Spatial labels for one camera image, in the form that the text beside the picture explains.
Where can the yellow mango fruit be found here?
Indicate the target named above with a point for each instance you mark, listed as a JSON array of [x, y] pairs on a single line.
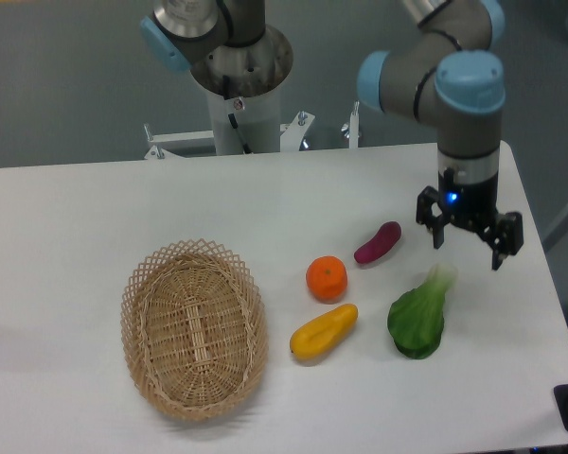
[[322, 334]]

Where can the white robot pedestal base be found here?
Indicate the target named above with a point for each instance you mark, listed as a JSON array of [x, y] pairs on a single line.
[[242, 89]]

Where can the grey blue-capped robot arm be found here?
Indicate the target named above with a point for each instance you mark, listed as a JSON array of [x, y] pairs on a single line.
[[449, 80]]

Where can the orange tangerine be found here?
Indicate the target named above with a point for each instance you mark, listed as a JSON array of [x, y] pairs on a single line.
[[326, 278]]

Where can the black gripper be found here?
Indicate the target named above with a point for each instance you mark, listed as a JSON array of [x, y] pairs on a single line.
[[467, 190]]

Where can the purple sweet potato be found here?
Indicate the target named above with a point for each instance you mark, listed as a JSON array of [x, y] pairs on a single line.
[[380, 244]]

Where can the green bok choy vegetable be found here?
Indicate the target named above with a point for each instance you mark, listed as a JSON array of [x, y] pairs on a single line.
[[415, 320]]

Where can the woven wicker basket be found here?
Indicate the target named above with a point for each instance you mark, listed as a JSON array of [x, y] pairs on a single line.
[[194, 330]]

